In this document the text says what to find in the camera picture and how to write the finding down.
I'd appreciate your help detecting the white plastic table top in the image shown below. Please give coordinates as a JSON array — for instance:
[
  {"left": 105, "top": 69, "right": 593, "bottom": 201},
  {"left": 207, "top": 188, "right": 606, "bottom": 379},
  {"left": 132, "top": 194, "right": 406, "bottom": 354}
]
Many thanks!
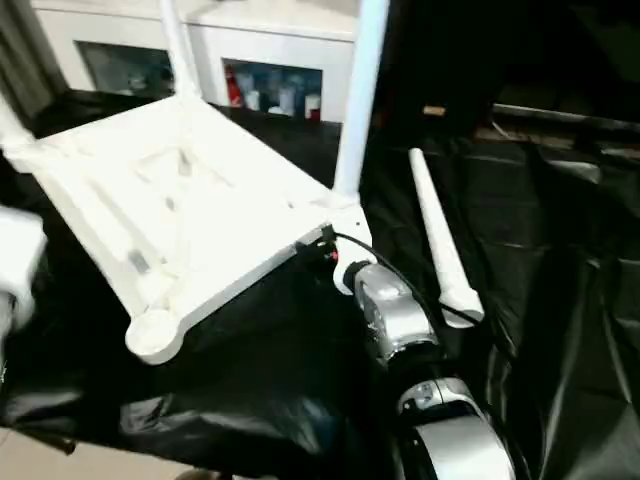
[{"left": 3, "top": 94, "right": 375, "bottom": 369}]

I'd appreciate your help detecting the black plastic sheet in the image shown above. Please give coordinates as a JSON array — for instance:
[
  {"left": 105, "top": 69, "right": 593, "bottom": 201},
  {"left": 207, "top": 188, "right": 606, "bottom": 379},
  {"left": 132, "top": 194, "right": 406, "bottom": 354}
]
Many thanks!
[{"left": 0, "top": 88, "right": 640, "bottom": 480}]

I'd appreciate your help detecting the white glass-door cabinet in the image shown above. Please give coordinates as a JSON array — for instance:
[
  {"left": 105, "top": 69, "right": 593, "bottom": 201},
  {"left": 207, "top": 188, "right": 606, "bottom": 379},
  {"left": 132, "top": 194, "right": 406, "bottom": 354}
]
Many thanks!
[{"left": 31, "top": 0, "right": 362, "bottom": 122}]

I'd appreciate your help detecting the metal rod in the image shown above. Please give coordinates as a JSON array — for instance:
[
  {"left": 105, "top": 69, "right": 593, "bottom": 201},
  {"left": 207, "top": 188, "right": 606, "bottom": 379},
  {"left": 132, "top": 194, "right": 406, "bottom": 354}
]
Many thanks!
[{"left": 491, "top": 103, "right": 640, "bottom": 127}]

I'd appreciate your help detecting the black backdrop cloth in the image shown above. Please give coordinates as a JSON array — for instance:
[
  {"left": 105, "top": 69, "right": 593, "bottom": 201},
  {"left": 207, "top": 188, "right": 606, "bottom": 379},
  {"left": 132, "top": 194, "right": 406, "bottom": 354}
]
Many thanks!
[{"left": 373, "top": 0, "right": 640, "bottom": 147}]

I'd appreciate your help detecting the grey curtain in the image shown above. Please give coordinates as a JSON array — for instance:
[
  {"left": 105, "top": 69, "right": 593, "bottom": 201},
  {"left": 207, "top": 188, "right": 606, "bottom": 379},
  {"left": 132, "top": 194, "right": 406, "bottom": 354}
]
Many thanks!
[{"left": 0, "top": 0, "right": 67, "bottom": 132}]

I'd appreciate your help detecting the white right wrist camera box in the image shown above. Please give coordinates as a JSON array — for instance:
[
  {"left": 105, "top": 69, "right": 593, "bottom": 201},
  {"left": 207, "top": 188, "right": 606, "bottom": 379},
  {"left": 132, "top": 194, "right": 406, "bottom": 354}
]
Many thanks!
[{"left": 323, "top": 202, "right": 382, "bottom": 297}]

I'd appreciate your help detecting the black table frame leg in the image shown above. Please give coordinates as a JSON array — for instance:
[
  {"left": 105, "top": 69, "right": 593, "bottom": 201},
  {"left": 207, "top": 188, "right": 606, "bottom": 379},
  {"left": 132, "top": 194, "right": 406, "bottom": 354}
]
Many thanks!
[{"left": 43, "top": 428, "right": 77, "bottom": 457}]

